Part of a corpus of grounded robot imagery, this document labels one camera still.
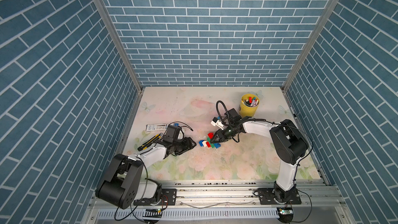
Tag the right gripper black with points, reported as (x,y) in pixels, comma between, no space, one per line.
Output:
(221,136)

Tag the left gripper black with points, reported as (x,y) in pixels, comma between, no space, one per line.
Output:
(187,144)

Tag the green lego plate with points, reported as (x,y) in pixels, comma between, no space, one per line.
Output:
(212,145)

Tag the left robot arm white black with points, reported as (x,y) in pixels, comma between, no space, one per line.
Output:
(125,181)

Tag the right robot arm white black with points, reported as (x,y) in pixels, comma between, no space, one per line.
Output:
(289,143)

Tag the white blue toothpaste box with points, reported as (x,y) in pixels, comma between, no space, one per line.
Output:
(157,127)

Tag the yellow pen cup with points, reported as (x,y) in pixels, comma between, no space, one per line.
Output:
(248,105)

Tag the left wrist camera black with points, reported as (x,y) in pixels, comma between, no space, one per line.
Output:
(173,134)

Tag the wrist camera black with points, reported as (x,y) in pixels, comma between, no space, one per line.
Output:
(173,134)
(231,117)

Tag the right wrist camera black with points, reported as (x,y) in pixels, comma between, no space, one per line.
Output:
(231,117)

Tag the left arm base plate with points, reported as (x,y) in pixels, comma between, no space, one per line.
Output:
(162,197)

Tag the aluminium rail frame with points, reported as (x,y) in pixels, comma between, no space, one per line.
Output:
(228,202)

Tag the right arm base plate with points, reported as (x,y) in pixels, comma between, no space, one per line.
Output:
(278,196)

